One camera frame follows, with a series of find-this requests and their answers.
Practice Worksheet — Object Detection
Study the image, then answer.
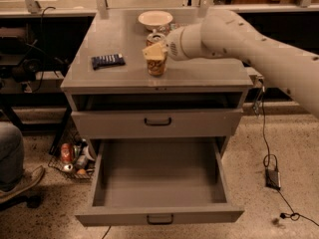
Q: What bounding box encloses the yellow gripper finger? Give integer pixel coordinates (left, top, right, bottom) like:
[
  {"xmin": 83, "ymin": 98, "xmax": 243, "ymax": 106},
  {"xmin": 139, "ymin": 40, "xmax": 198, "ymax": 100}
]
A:
[{"xmin": 143, "ymin": 42, "xmax": 167, "ymax": 61}]

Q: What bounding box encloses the orange patterned drink can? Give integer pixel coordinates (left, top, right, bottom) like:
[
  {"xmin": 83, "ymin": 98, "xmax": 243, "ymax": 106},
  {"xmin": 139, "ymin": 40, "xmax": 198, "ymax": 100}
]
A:
[{"xmin": 146, "ymin": 33, "xmax": 166, "ymax": 77}]

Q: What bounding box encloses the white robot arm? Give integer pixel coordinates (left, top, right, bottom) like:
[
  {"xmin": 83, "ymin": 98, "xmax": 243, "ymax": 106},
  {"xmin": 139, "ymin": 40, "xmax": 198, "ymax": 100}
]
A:
[{"xmin": 143, "ymin": 10, "xmax": 319, "ymax": 118}]

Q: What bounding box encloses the grey metal drawer cabinet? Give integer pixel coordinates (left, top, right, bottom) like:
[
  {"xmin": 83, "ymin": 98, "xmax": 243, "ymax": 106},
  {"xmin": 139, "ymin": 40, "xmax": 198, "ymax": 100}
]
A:
[{"xmin": 60, "ymin": 7, "xmax": 254, "ymax": 157}]

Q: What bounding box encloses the open grey lower drawer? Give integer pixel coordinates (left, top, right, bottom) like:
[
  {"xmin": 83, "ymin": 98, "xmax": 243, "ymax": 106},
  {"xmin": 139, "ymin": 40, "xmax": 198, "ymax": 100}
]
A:
[{"xmin": 76, "ymin": 137, "xmax": 244, "ymax": 226}]

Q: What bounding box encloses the red soda can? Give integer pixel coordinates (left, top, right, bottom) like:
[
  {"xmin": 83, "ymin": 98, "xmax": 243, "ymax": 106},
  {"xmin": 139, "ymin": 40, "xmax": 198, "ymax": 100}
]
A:
[{"xmin": 60, "ymin": 143, "xmax": 74, "ymax": 163}]

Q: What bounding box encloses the clear plastic water bottle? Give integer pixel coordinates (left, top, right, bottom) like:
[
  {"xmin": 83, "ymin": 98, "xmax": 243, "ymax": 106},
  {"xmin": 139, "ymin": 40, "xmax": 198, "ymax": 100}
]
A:
[{"xmin": 166, "ymin": 23, "xmax": 188, "ymax": 32}]

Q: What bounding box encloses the white ceramic bowl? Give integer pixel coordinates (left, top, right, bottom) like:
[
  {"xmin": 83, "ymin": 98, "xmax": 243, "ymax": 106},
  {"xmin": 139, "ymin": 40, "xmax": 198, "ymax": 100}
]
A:
[{"xmin": 138, "ymin": 10, "xmax": 173, "ymax": 31}]

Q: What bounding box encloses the dark blue snack bar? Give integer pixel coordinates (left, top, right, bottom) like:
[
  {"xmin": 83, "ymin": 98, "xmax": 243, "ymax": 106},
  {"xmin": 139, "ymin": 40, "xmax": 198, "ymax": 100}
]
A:
[{"xmin": 91, "ymin": 54, "xmax": 126, "ymax": 70}]

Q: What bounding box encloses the person's leg in jeans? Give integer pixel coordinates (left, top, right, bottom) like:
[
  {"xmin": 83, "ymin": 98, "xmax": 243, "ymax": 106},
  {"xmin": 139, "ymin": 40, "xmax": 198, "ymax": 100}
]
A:
[{"xmin": 0, "ymin": 122, "xmax": 24, "ymax": 192}]

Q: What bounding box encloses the black power adapter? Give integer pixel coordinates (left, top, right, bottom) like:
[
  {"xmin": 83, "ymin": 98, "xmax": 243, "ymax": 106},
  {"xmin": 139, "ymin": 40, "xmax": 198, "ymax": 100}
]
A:
[{"xmin": 265, "ymin": 168, "xmax": 281, "ymax": 190}]

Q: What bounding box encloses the grey shoe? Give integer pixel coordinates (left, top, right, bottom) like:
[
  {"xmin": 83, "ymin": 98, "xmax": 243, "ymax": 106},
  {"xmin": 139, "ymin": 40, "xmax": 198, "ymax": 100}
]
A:
[{"xmin": 0, "ymin": 165, "xmax": 45, "ymax": 204}]

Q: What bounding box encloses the black wire basket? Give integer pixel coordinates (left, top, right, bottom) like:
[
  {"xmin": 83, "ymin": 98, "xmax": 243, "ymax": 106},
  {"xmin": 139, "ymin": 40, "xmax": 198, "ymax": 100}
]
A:
[{"xmin": 48, "ymin": 132, "xmax": 95, "ymax": 181}]

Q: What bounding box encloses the black power cable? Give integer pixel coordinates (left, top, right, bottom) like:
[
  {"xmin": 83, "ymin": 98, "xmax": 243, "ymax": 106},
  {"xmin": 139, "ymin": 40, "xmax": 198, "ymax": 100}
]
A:
[{"xmin": 260, "ymin": 78, "xmax": 319, "ymax": 228}]

